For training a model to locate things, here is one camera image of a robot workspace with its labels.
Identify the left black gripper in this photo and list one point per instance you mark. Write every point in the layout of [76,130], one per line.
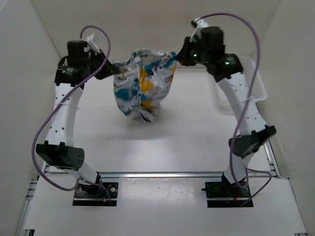
[108,68]

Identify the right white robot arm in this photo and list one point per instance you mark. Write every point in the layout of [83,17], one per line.
[252,131]

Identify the white plastic mesh basket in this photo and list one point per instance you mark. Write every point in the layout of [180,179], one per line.
[258,92]

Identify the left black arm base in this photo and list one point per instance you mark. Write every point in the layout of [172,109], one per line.
[93,196]

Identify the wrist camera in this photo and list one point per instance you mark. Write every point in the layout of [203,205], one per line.
[198,24]
[91,42]

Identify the front aluminium rail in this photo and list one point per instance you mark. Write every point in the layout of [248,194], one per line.
[161,174]

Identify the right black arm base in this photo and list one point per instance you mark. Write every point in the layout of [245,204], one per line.
[219,195]

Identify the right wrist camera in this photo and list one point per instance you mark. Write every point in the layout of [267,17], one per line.
[198,24]

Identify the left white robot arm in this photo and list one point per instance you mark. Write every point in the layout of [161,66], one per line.
[58,149]

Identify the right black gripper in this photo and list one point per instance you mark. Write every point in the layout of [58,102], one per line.
[181,56]

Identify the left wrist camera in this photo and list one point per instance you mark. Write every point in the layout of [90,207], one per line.
[91,42]

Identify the colourful printed shorts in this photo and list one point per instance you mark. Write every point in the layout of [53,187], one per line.
[145,81]

